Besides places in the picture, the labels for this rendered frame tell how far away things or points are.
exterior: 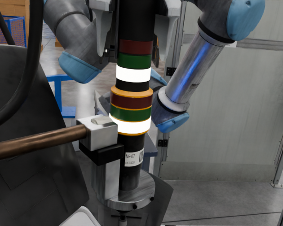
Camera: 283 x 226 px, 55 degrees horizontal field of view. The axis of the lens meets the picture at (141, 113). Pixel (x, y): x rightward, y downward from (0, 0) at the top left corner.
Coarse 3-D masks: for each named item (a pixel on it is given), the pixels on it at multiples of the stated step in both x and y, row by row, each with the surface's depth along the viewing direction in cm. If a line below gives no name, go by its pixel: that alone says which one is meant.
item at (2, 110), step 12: (36, 0) 19; (36, 12) 19; (36, 24) 19; (36, 36) 20; (36, 48) 20; (36, 60) 20; (24, 72) 20; (36, 72) 21; (24, 84) 20; (12, 96) 21; (24, 96) 21; (12, 108) 20; (0, 120) 20
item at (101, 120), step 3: (99, 117) 26; (102, 117) 26; (105, 117) 26; (108, 117) 27; (93, 120) 26; (96, 120) 26; (99, 120) 26; (102, 120) 26; (105, 120) 26; (108, 120) 26; (111, 120) 26; (96, 123) 26; (99, 123) 26; (102, 123) 26
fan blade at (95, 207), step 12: (84, 156) 56; (84, 168) 52; (84, 180) 49; (156, 180) 58; (156, 192) 52; (168, 192) 55; (84, 204) 43; (96, 204) 44; (156, 204) 47; (96, 216) 41; (108, 216) 41; (132, 216) 42; (144, 216) 42; (156, 216) 43
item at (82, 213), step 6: (78, 210) 28; (84, 210) 28; (72, 216) 28; (78, 216) 28; (84, 216) 28; (90, 216) 28; (66, 222) 27; (72, 222) 28; (78, 222) 28; (84, 222) 28; (90, 222) 28; (96, 222) 28
